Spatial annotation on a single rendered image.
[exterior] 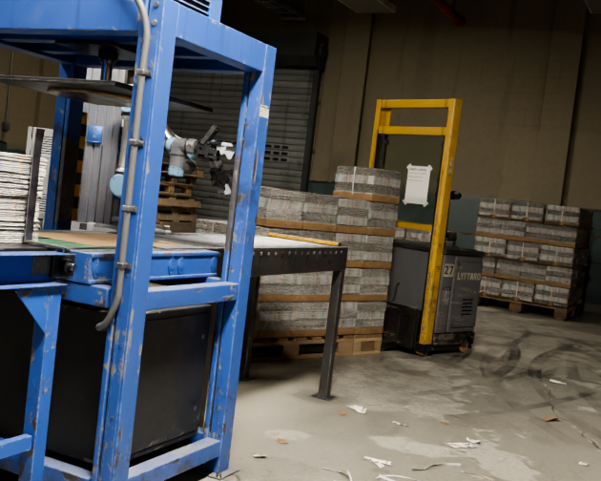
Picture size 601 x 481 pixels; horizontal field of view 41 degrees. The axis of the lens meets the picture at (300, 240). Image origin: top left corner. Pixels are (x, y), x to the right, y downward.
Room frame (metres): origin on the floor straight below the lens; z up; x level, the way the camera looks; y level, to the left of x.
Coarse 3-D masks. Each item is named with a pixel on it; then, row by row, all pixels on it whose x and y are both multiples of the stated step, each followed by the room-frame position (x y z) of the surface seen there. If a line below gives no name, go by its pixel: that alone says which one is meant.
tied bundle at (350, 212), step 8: (344, 200) 5.28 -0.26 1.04; (352, 200) 5.34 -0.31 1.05; (360, 200) 5.38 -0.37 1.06; (344, 208) 5.29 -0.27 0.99; (352, 208) 5.34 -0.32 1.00; (360, 208) 5.39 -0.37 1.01; (368, 208) 5.44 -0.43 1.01; (344, 216) 5.29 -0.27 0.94; (352, 216) 5.35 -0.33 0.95; (360, 216) 5.40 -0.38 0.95; (336, 224) 5.26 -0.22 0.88; (344, 224) 5.30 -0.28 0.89; (352, 224) 5.34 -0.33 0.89; (360, 224) 5.39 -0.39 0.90; (336, 232) 5.30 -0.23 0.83
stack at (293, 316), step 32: (224, 224) 4.71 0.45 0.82; (352, 256) 5.37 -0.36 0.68; (288, 288) 5.01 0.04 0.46; (320, 288) 5.19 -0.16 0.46; (352, 288) 5.39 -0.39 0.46; (256, 320) 4.85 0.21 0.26; (288, 320) 5.02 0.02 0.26; (320, 320) 5.22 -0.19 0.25; (352, 320) 5.43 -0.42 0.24; (256, 352) 5.04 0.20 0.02; (288, 352) 5.04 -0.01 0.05
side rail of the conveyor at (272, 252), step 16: (256, 256) 3.33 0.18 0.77; (272, 256) 3.46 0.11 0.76; (288, 256) 3.60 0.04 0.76; (304, 256) 3.74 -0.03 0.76; (320, 256) 3.90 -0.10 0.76; (336, 256) 4.07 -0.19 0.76; (256, 272) 3.34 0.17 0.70; (272, 272) 3.47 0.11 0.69; (288, 272) 3.61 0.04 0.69; (304, 272) 3.76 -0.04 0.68
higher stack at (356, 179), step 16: (336, 176) 5.73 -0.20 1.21; (352, 176) 5.61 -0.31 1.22; (368, 176) 5.50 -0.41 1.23; (384, 176) 5.53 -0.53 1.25; (400, 176) 5.64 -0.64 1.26; (352, 192) 5.59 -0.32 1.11; (368, 192) 5.50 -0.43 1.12; (384, 192) 5.55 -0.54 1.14; (384, 208) 5.55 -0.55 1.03; (368, 224) 5.46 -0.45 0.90; (384, 224) 5.57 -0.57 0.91; (368, 240) 5.47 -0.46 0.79; (384, 240) 5.59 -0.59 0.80; (368, 256) 5.48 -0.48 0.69; (384, 256) 5.59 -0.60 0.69; (368, 272) 5.49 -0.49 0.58; (384, 272) 5.61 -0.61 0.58; (368, 288) 5.51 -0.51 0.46; (384, 288) 5.63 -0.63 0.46; (368, 304) 5.52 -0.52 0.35; (384, 304) 5.64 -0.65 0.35; (368, 320) 5.53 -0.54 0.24; (368, 336) 5.55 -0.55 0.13; (352, 352) 5.46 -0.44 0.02; (368, 352) 5.56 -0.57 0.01
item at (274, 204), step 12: (264, 192) 4.87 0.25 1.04; (276, 192) 4.87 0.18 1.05; (288, 192) 4.91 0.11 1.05; (264, 204) 4.85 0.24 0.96; (276, 204) 4.86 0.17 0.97; (288, 204) 4.93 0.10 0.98; (300, 204) 5.00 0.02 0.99; (264, 216) 4.84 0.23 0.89; (276, 216) 4.87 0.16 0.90; (288, 216) 4.94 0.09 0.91; (300, 216) 5.01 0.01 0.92; (288, 228) 4.97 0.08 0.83
